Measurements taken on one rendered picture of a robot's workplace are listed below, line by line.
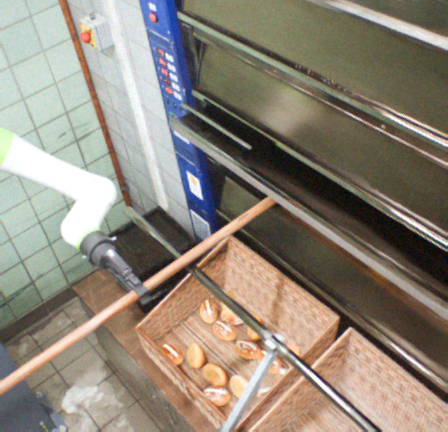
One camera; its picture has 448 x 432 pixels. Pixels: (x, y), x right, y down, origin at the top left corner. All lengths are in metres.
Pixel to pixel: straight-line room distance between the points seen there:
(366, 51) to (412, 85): 0.13
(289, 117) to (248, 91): 0.17
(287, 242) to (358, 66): 0.84
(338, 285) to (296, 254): 0.19
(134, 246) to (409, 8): 1.53
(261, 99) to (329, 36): 0.38
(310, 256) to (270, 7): 0.82
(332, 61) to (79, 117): 1.68
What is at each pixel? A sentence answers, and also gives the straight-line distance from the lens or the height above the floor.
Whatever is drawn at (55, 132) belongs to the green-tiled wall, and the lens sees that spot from 2.96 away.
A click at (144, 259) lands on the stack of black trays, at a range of 2.46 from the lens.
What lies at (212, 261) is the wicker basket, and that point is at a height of 0.78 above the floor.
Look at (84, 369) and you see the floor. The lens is 3.24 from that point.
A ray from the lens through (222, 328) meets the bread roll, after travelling 2.39.
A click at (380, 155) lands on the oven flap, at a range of 1.58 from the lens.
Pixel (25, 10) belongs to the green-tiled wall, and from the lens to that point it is 2.72.
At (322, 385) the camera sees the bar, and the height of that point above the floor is 1.17.
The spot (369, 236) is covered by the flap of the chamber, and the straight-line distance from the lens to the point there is 1.60.
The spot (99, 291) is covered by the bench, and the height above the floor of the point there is 0.58.
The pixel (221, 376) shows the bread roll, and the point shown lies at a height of 0.64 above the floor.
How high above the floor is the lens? 2.57
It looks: 43 degrees down
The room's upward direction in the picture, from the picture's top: 11 degrees counter-clockwise
